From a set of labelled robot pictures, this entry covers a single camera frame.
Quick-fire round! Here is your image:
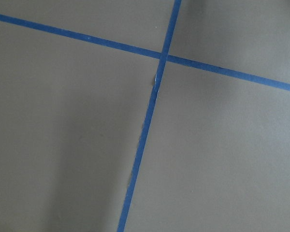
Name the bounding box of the long blue tape strip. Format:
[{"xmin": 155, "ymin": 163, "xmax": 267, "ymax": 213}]
[{"xmin": 117, "ymin": 0, "xmax": 182, "ymax": 232}]

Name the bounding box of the crossing blue tape strip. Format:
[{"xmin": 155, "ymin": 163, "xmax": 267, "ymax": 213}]
[{"xmin": 0, "ymin": 14, "xmax": 290, "ymax": 91}]

